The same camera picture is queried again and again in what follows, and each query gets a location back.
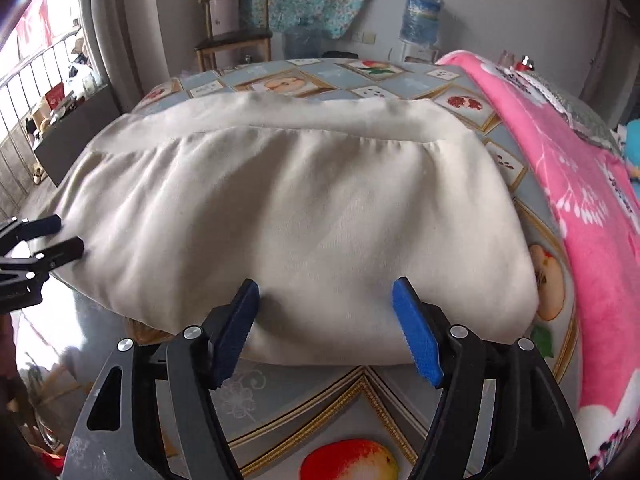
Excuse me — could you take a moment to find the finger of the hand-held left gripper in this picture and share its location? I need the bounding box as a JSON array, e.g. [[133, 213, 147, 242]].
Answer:
[[0, 213, 63, 261], [0, 236, 86, 286]]

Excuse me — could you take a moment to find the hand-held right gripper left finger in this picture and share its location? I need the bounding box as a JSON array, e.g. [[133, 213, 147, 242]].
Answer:
[[62, 278, 261, 480]]

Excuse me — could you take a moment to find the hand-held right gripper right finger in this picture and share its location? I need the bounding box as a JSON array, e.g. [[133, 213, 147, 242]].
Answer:
[[391, 276, 584, 480]]

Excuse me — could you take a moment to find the cream zip jacket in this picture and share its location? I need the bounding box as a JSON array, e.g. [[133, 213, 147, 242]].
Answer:
[[50, 91, 541, 366]]

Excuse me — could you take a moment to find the person's left forearm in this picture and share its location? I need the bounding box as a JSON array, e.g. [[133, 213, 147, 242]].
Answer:
[[0, 312, 21, 396]]

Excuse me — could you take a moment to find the dark side cabinet with clutter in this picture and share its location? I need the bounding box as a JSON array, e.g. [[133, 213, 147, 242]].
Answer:
[[36, 82, 124, 189]]

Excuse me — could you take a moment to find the metal window railing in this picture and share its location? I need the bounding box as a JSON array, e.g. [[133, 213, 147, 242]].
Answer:
[[0, 42, 86, 211]]

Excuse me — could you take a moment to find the fruit print tablecloth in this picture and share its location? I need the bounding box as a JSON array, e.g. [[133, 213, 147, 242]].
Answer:
[[15, 56, 581, 480]]

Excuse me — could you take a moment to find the white plastic bag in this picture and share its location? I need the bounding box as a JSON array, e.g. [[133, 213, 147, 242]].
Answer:
[[65, 62, 99, 99]]

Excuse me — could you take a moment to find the pink floral blanket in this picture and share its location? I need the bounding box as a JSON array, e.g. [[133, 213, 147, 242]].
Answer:
[[436, 50, 640, 480]]

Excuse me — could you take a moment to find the grey curtain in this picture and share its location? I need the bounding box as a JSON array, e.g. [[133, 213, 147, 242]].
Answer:
[[77, 0, 151, 116]]

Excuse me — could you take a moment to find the hanging pink cloth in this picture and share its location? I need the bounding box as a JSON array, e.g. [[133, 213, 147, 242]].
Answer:
[[15, 0, 54, 57]]

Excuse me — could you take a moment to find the wooden chair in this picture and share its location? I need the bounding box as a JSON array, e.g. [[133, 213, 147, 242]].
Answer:
[[195, 0, 275, 74]]

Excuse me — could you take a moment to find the grey lace-trimmed cloth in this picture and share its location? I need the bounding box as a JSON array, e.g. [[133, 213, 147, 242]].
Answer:
[[520, 67, 624, 154]]

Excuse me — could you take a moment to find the white container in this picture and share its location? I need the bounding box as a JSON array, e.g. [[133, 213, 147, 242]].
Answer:
[[202, 0, 241, 37]]

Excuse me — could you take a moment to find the white water dispenser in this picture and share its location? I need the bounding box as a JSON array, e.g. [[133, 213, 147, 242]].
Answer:
[[400, 42, 439, 64]]

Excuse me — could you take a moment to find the blue pillow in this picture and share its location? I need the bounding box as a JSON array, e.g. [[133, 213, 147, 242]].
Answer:
[[620, 120, 640, 181]]

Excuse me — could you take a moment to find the clear water jug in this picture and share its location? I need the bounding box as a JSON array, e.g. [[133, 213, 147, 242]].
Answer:
[[282, 22, 326, 60]]

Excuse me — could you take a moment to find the blue water bottle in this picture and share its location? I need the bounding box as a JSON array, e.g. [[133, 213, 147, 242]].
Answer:
[[400, 0, 444, 46]]

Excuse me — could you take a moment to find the door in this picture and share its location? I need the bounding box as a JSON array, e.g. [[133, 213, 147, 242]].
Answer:
[[592, 0, 632, 111]]

